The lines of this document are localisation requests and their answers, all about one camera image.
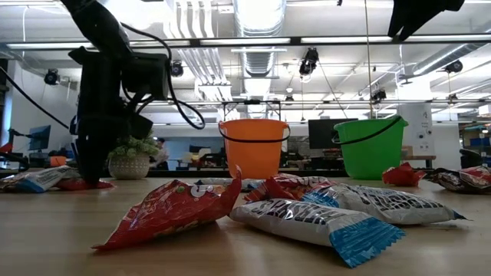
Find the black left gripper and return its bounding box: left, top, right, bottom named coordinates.
left=68, top=46, right=154, bottom=188

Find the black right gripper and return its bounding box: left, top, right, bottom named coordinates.
left=387, top=0, right=466, bottom=41

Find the red Skittles candy bag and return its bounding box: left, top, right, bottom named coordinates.
left=274, top=172, right=331, bottom=189
left=458, top=164, right=491, bottom=184
left=244, top=175, right=296, bottom=203
left=382, top=161, right=427, bottom=188
left=91, top=166, right=243, bottom=252

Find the brown chocolate candy bar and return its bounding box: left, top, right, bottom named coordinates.
left=423, top=167, right=485, bottom=195

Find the artificial green potted plant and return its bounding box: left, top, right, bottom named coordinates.
left=107, top=132, right=161, bottom=181

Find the small black monitor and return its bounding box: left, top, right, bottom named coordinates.
left=28, top=125, right=51, bottom=152

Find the person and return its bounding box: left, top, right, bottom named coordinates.
left=153, top=137, right=170, bottom=171

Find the wooden desk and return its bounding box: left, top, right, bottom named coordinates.
left=400, top=145, right=437, bottom=169

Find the black computer monitor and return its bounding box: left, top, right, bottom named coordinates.
left=308, top=118, right=339, bottom=150

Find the green plastic bucket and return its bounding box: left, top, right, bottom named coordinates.
left=331, top=115, right=410, bottom=181

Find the black office chair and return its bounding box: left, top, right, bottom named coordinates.
left=459, top=148, right=485, bottom=169

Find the orange plastic bucket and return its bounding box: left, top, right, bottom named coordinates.
left=218, top=118, right=292, bottom=176

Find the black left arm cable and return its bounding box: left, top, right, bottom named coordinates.
left=0, top=22, right=206, bottom=131

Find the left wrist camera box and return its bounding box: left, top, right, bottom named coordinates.
left=121, top=52, right=170, bottom=101

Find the silver ventilation duct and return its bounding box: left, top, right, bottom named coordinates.
left=233, top=0, right=287, bottom=116

